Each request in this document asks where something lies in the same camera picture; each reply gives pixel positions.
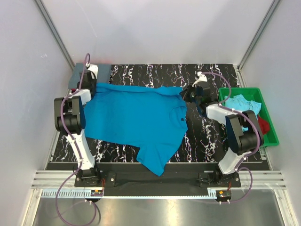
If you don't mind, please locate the bright blue t shirt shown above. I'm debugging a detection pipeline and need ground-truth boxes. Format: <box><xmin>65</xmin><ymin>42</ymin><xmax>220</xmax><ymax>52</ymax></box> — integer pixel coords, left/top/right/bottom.
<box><xmin>84</xmin><ymin>83</ymin><xmax>188</xmax><ymax>177</ymax></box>

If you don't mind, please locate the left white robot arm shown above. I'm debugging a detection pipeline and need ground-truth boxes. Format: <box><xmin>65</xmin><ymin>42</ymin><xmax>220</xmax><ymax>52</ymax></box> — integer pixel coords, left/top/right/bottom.
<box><xmin>54</xmin><ymin>65</ymin><xmax>102</xmax><ymax>187</ymax></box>

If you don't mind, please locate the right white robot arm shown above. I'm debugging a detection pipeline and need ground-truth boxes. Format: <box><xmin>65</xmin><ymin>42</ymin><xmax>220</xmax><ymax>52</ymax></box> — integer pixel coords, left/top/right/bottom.
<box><xmin>180</xmin><ymin>81</ymin><xmax>264</xmax><ymax>187</ymax></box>

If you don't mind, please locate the folded grey t shirt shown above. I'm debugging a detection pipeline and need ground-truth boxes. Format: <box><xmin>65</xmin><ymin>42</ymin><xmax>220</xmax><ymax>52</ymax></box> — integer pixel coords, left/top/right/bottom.
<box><xmin>68</xmin><ymin>62</ymin><xmax>112</xmax><ymax>90</ymax></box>

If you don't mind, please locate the light cyan t shirt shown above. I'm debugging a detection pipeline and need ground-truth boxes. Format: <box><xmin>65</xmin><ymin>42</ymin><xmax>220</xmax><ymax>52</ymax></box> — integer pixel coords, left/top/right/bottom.
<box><xmin>222</xmin><ymin>94</ymin><xmax>261</xmax><ymax>118</ymax></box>

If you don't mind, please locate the dark red t shirt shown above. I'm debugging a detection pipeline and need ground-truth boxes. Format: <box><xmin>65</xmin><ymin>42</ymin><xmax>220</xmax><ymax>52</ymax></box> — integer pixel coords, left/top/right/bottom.
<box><xmin>257</xmin><ymin>115</ymin><xmax>270</xmax><ymax>135</ymax></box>

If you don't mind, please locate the green plastic bin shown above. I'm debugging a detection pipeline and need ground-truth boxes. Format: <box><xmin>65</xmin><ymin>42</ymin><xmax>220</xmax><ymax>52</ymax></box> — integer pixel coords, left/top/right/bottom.
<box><xmin>219</xmin><ymin>88</ymin><xmax>279</xmax><ymax>147</ymax></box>

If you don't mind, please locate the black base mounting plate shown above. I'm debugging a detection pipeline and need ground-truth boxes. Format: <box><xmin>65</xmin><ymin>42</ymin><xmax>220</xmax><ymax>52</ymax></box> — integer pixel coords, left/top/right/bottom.
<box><xmin>74</xmin><ymin>162</ymin><xmax>242</xmax><ymax>197</ymax></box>

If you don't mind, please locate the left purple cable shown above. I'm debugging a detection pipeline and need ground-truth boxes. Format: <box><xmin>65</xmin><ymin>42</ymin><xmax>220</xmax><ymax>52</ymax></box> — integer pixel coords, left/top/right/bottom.
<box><xmin>55</xmin><ymin>53</ymin><xmax>99</xmax><ymax>226</ymax></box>

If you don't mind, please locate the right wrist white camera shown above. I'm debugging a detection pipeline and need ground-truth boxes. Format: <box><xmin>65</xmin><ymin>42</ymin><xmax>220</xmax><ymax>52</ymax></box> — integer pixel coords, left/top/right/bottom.
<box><xmin>192</xmin><ymin>72</ymin><xmax>207</xmax><ymax>87</ymax></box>

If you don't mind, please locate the right aluminium frame post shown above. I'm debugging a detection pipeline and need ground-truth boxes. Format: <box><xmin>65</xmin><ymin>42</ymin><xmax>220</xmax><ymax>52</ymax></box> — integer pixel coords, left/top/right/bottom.
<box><xmin>237</xmin><ymin>0</ymin><xmax>283</xmax><ymax>71</ymax></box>

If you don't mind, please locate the aluminium frame post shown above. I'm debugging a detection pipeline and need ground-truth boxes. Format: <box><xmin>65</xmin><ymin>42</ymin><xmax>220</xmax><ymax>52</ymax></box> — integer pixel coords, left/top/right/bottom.
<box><xmin>33</xmin><ymin>0</ymin><xmax>75</xmax><ymax>69</ymax></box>
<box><xmin>237</xmin><ymin>0</ymin><xmax>283</xmax><ymax>71</ymax></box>

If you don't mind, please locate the left aluminium frame post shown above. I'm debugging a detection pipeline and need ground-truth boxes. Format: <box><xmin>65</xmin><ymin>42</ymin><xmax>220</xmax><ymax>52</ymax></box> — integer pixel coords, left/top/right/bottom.
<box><xmin>33</xmin><ymin>0</ymin><xmax>75</xmax><ymax>69</ymax></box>

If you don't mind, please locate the slotted grey cable duct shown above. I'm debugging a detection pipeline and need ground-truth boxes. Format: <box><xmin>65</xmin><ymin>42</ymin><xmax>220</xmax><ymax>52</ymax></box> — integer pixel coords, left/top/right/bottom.
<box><xmin>41</xmin><ymin>187</ymin><xmax>231</xmax><ymax>200</ymax></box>

